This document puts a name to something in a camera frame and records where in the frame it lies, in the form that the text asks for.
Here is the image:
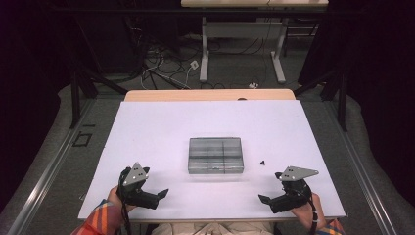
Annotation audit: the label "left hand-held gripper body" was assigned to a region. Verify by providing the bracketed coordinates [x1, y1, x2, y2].
[116, 162, 161, 210]

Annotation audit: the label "person's left hand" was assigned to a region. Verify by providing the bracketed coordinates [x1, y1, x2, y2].
[107, 185, 137, 213]

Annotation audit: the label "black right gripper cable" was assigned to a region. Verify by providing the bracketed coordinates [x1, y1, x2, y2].
[301, 187, 320, 235]

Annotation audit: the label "person's beige pants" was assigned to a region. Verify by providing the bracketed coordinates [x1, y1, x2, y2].
[151, 221, 275, 235]

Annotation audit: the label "wooden table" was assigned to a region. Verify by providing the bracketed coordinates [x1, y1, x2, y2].
[77, 88, 347, 225]

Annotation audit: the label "clear plastic compartment box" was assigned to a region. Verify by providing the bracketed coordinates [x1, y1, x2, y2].
[187, 136, 245, 175]

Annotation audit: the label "white table mat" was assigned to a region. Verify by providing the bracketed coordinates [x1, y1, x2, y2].
[77, 99, 346, 220]

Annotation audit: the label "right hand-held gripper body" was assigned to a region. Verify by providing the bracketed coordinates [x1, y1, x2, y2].
[269, 165, 320, 214]

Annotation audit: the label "dark curtain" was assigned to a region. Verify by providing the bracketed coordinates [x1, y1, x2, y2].
[297, 0, 415, 208]
[0, 0, 79, 212]

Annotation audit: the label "aluminium floor rail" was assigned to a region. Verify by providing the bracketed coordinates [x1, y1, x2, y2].
[6, 97, 96, 235]
[326, 101, 399, 235]

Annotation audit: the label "white-legged background desk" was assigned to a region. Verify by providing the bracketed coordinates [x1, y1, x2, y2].
[180, 0, 330, 84]

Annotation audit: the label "black metal stand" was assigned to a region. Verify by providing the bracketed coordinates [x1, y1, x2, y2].
[69, 63, 129, 130]
[293, 67, 348, 132]

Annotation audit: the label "tangle of floor cables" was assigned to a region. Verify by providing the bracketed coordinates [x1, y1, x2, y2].
[138, 30, 205, 91]

